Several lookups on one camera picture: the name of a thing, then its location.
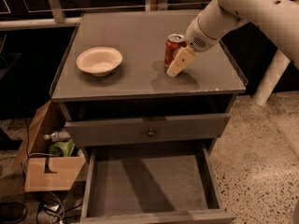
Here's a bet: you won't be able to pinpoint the open grey middle drawer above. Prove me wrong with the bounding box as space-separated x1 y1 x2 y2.
80 141 236 224

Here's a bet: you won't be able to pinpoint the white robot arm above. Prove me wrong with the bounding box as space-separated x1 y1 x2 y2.
166 0 299 77

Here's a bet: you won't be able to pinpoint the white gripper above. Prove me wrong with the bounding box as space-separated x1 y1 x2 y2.
166 17 218 77

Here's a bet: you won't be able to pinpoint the metal window railing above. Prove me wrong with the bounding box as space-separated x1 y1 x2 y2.
0 0 211 30

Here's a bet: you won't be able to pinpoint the black and white cables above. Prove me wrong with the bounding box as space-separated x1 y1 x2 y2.
0 119 84 224

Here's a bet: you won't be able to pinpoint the white paper bowl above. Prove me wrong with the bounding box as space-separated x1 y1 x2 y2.
77 47 122 77

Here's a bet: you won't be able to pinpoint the white slanted pole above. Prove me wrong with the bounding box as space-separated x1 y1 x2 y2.
252 49 290 106

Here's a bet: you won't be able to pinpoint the green plastic bag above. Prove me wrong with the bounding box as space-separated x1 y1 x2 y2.
49 139 75 157

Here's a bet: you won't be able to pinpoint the clear plastic bottle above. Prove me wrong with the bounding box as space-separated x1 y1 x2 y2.
44 131 71 142

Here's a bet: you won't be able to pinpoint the brown cardboard box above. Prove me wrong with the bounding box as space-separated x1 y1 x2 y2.
14 101 87 192

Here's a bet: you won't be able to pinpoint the red coke can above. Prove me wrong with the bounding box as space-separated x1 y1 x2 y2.
164 34 187 71

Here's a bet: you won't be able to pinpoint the round metal drawer knob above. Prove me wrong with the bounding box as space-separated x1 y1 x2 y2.
148 129 156 137

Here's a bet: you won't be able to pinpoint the grey drawer cabinet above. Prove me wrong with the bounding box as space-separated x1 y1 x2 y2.
49 10 249 156

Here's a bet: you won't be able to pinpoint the black shoe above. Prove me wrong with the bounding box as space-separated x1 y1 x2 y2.
0 202 27 224

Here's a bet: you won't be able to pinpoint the grey top drawer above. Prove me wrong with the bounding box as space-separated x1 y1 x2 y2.
65 113 231 147

